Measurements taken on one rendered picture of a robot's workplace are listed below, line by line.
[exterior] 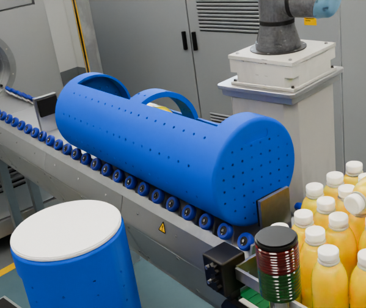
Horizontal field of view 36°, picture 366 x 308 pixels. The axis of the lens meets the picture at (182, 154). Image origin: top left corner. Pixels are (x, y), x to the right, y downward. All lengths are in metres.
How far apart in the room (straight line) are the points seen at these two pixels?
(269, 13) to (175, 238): 0.78
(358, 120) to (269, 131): 1.98
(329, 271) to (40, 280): 0.66
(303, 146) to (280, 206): 0.53
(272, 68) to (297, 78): 0.09
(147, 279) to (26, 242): 1.64
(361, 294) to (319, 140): 0.98
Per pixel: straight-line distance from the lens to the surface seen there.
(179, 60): 3.85
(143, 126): 1.56
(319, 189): 1.31
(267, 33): 1.90
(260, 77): 1.87
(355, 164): 1.41
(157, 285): 2.94
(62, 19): 7.06
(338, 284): 1.11
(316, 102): 1.94
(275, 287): 0.86
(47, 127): 2.50
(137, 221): 1.77
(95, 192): 1.98
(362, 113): 3.39
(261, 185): 1.44
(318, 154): 2.01
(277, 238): 0.84
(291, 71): 1.79
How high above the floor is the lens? 1.71
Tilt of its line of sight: 23 degrees down
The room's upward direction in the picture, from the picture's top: 9 degrees counter-clockwise
